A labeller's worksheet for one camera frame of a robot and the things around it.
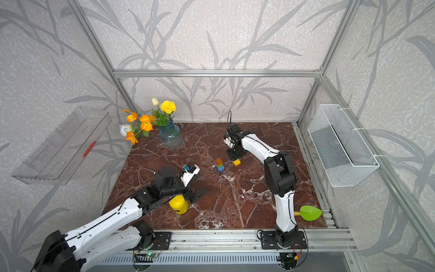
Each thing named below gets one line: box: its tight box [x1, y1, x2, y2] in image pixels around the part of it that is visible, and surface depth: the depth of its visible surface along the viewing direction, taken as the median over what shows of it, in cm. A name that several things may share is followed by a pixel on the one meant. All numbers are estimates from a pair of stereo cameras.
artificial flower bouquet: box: [118, 97, 183, 150], surface depth 87 cm
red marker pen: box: [81, 140, 97, 159], surface depth 68 cm
